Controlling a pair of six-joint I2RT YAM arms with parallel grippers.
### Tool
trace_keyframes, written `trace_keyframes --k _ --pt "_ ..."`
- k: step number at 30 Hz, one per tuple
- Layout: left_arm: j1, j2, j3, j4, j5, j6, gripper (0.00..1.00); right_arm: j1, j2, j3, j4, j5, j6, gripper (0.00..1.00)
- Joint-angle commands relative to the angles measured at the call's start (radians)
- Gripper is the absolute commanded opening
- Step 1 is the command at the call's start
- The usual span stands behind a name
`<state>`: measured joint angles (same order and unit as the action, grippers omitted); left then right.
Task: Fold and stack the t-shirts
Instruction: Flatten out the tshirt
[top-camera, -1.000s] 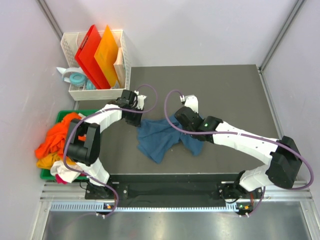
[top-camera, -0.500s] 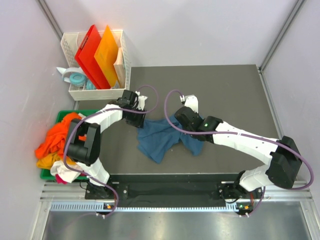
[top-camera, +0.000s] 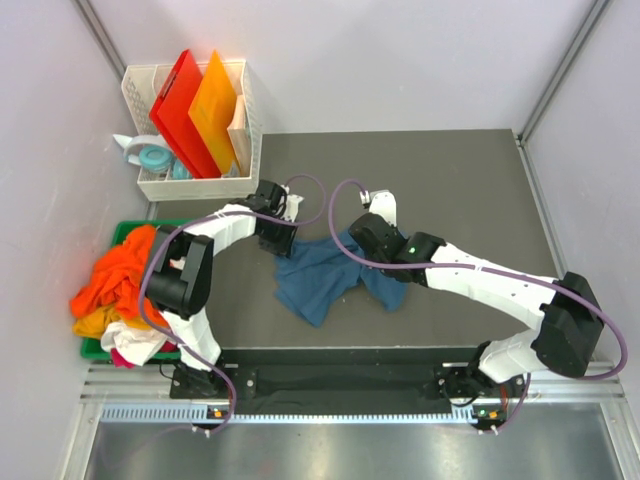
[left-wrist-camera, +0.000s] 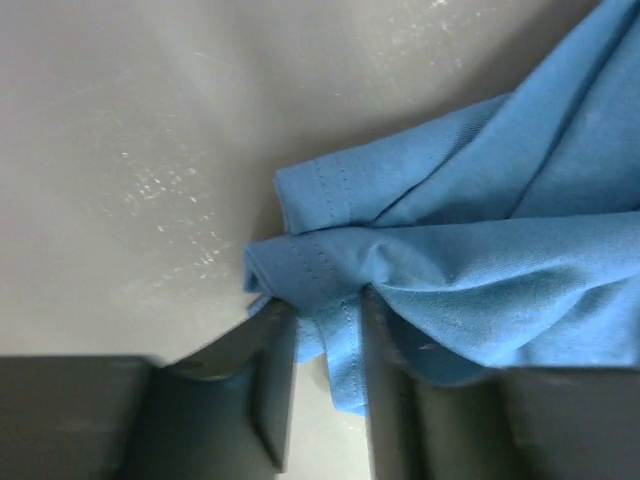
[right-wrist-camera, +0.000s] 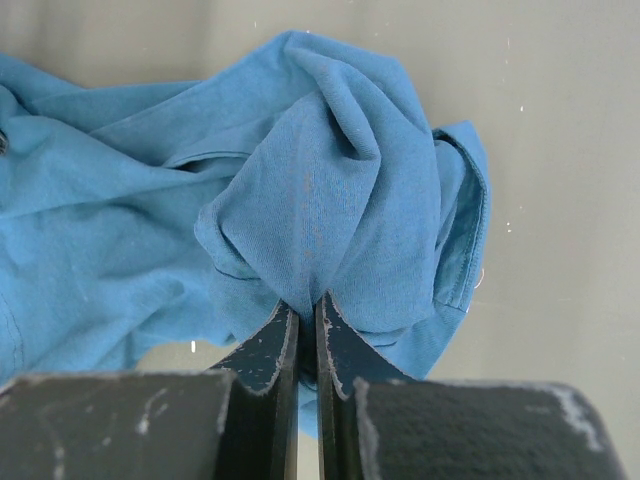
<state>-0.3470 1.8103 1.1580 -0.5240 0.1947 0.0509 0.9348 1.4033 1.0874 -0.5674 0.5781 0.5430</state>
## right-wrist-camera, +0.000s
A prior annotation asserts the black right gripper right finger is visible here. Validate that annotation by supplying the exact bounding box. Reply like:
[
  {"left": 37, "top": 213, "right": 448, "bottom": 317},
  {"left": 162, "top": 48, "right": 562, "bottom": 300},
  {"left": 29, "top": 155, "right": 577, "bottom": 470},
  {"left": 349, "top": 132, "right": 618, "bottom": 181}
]
[{"left": 314, "top": 291, "right": 416, "bottom": 479}]

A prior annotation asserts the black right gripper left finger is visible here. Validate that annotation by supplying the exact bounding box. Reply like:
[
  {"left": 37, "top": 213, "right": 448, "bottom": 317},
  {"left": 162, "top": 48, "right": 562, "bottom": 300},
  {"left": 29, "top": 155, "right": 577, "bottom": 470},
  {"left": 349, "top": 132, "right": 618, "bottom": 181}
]
[{"left": 212, "top": 301, "right": 299, "bottom": 479}]

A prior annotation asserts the blue t-shirt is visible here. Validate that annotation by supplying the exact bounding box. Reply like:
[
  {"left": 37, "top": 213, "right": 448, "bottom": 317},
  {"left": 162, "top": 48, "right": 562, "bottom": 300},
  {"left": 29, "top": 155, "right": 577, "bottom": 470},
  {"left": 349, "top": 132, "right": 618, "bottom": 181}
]
[{"left": 1, "top": 31, "right": 490, "bottom": 432}]

